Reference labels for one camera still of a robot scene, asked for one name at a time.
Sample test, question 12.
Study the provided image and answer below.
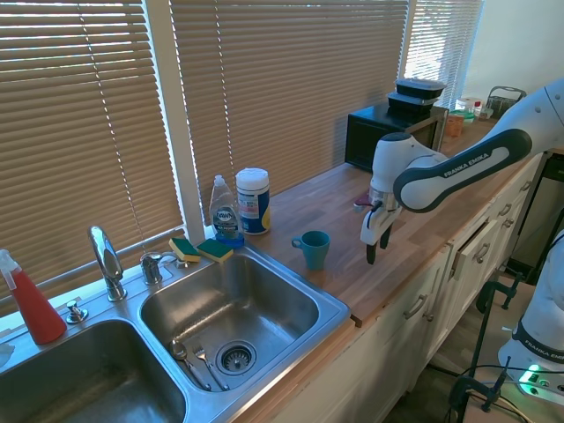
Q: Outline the yellow green sponge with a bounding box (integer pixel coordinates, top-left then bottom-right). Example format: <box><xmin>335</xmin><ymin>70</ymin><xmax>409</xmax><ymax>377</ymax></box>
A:
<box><xmin>169</xmin><ymin>237</ymin><xmax>203</xmax><ymax>264</ymax></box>
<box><xmin>196</xmin><ymin>238</ymin><xmax>235</xmax><ymax>266</ymax></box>

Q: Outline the metal sink drain strainer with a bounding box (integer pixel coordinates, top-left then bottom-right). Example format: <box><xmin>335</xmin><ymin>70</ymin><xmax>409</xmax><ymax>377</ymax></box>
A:
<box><xmin>214</xmin><ymin>339</ymin><xmax>258</xmax><ymax>376</ymax></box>

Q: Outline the white window frame post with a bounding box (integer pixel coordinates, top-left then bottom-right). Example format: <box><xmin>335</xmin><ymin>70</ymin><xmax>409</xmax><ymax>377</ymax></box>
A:
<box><xmin>143</xmin><ymin>0</ymin><xmax>212</xmax><ymax>241</ymax></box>

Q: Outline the stainless steel double sink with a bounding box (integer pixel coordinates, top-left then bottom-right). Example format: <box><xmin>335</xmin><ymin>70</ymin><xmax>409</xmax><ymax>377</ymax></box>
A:
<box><xmin>0</xmin><ymin>240</ymin><xmax>353</xmax><ymax>423</ymax></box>

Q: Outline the chrome sink side sprayer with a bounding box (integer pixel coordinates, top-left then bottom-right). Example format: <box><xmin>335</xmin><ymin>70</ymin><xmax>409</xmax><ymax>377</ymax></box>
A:
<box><xmin>139</xmin><ymin>251</ymin><xmax>178</xmax><ymax>286</ymax></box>

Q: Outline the Lysol wipes canister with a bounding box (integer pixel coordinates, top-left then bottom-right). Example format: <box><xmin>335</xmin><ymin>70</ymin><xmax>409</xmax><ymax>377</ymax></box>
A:
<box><xmin>234</xmin><ymin>167</ymin><xmax>272</xmax><ymax>237</ymax></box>

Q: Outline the dark wire caddy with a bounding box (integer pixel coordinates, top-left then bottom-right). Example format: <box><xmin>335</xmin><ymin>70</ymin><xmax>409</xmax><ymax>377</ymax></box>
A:
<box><xmin>486</xmin><ymin>85</ymin><xmax>528</xmax><ymax>121</ymax></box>

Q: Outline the black clamp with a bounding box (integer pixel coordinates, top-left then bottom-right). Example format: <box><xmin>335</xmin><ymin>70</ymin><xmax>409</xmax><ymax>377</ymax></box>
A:
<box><xmin>449</xmin><ymin>355</ymin><xmax>513</xmax><ymax>414</ymax></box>
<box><xmin>474</xmin><ymin>271</ymin><xmax>526</xmax><ymax>315</ymax></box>

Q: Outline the black microwave oven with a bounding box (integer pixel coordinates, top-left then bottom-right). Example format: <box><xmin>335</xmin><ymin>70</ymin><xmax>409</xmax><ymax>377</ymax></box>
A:
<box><xmin>344</xmin><ymin>103</ymin><xmax>450</xmax><ymax>174</ymax></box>

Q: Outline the chrome kitchen faucet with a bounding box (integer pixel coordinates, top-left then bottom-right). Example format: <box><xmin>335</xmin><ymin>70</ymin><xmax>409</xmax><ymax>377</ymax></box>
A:
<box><xmin>87</xmin><ymin>225</ymin><xmax>129</xmax><ymax>302</ymax></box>

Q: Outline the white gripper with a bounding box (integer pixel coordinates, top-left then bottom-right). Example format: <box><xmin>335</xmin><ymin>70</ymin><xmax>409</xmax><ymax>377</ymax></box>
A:
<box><xmin>360</xmin><ymin>200</ymin><xmax>404</xmax><ymax>266</ymax></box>

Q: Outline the small chrome sink knob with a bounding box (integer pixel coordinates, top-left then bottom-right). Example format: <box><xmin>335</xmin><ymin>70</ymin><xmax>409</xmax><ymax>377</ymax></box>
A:
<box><xmin>65</xmin><ymin>300</ymin><xmax>90</xmax><ymax>325</ymax></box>

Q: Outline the red spray bottle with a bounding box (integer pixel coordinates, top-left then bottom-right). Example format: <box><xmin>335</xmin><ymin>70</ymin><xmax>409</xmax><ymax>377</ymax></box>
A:
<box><xmin>0</xmin><ymin>249</ymin><xmax>68</xmax><ymax>346</ymax></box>

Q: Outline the white kitchen cabinet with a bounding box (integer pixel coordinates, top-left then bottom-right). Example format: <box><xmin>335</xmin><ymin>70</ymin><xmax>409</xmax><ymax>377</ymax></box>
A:
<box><xmin>246</xmin><ymin>153</ymin><xmax>545</xmax><ymax>423</ymax></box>

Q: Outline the metal fork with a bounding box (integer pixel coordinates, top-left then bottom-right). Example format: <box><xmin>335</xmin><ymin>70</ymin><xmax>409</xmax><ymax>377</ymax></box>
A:
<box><xmin>190</xmin><ymin>344</ymin><xmax>231</xmax><ymax>393</ymax></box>

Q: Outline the wide tan window blind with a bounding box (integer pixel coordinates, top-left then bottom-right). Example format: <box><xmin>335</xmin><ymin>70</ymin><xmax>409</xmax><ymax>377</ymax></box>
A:
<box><xmin>168</xmin><ymin>0</ymin><xmax>412</xmax><ymax>226</ymax></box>
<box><xmin>0</xmin><ymin>0</ymin><xmax>187</xmax><ymax>316</ymax></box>

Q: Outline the clear Dawn dish soap bottle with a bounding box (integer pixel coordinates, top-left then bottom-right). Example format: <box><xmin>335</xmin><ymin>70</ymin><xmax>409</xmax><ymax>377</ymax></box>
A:
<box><xmin>208</xmin><ymin>174</ymin><xmax>245</xmax><ymax>250</ymax></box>

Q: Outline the metal spoon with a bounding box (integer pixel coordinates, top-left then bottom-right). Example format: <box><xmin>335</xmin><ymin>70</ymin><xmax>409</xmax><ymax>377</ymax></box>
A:
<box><xmin>169</xmin><ymin>338</ymin><xmax>213</xmax><ymax>393</ymax></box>

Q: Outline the teal ceramic mug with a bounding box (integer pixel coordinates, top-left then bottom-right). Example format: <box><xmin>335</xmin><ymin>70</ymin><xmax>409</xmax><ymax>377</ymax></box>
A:
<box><xmin>291</xmin><ymin>230</ymin><xmax>331</xmax><ymax>271</ymax></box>

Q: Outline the clear container green lid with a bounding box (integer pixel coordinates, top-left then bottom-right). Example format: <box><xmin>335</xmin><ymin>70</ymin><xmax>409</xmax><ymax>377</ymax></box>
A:
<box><xmin>455</xmin><ymin>96</ymin><xmax>484</xmax><ymax>122</ymax></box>

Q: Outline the black plastic food container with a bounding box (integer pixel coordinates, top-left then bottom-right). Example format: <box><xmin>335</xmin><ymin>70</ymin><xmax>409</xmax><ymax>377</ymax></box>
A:
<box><xmin>393</xmin><ymin>78</ymin><xmax>447</xmax><ymax>100</ymax></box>
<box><xmin>386</xmin><ymin>91</ymin><xmax>439</xmax><ymax>117</ymax></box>

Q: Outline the orange cardboard box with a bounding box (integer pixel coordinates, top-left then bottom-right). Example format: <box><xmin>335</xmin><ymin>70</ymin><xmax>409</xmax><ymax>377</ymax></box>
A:
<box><xmin>444</xmin><ymin>111</ymin><xmax>466</xmax><ymax>138</ymax></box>

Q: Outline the narrow tan window blind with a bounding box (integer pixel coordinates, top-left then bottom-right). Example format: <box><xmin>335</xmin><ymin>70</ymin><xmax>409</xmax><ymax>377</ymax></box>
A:
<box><xmin>397</xmin><ymin>0</ymin><xmax>486</xmax><ymax>112</ymax></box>

